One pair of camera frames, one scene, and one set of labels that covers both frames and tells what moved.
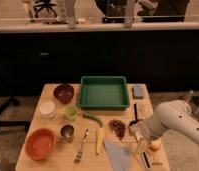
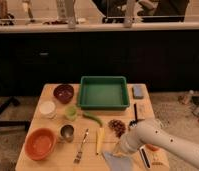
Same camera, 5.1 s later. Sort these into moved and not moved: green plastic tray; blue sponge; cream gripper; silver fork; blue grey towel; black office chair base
Moved: cream gripper; blue grey towel
Not moved: blue sponge; green plastic tray; black office chair base; silver fork
